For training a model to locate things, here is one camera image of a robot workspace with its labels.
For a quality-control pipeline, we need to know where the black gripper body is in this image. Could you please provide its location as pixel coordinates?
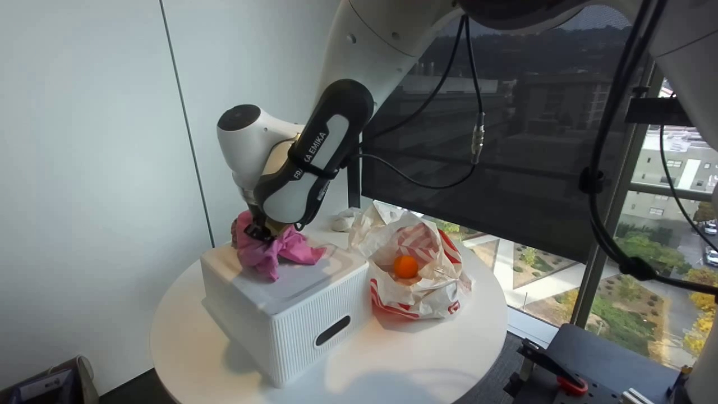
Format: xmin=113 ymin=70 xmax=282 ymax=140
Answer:
xmin=244 ymin=210 xmax=282 ymax=243

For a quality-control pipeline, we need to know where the pink cloth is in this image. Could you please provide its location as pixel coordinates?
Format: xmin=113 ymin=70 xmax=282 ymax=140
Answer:
xmin=231 ymin=208 xmax=330 ymax=282

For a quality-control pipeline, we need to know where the orange fruit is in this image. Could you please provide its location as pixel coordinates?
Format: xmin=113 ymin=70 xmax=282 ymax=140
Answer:
xmin=391 ymin=253 xmax=423 ymax=282

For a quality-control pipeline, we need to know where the white basket box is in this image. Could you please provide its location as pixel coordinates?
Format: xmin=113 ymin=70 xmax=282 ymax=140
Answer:
xmin=198 ymin=240 xmax=373 ymax=390

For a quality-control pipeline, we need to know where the small white bowl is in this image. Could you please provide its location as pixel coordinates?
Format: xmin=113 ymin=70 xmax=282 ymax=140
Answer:
xmin=325 ymin=208 xmax=363 ymax=234

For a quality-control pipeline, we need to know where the black open box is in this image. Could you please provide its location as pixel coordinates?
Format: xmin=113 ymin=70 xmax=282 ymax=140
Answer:
xmin=0 ymin=354 xmax=101 ymax=404

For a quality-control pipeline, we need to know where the black window blind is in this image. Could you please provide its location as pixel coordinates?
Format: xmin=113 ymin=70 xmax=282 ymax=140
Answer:
xmin=360 ymin=13 xmax=669 ymax=265

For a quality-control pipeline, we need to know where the black floor control box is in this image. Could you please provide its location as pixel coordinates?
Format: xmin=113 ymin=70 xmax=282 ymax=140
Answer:
xmin=478 ymin=320 xmax=682 ymax=404

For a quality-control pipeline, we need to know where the black window frame column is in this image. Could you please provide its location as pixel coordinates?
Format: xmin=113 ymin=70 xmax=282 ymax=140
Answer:
xmin=345 ymin=166 xmax=366 ymax=210

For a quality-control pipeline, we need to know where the black cable with connector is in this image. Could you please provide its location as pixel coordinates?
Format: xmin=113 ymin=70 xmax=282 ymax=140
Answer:
xmin=357 ymin=12 xmax=489 ymax=192

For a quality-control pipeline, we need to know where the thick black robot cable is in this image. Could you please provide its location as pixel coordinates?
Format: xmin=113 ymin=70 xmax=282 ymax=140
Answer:
xmin=579 ymin=0 xmax=718 ymax=289

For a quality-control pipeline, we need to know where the red-handled clamp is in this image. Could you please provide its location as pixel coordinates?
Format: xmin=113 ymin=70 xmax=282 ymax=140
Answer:
xmin=516 ymin=340 xmax=591 ymax=399

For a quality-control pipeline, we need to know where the grey window frame post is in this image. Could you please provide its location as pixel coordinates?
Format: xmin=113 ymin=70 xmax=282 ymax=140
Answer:
xmin=571 ymin=42 xmax=675 ymax=331

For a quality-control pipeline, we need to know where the thin black camera cable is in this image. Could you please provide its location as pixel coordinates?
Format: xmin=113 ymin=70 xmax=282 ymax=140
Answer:
xmin=657 ymin=121 xmax=718 ymax=253

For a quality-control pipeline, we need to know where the black camera on mount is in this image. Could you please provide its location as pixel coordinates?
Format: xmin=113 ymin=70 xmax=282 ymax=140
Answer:
xmin=624 ymin=74 xmax=709 ymax=129

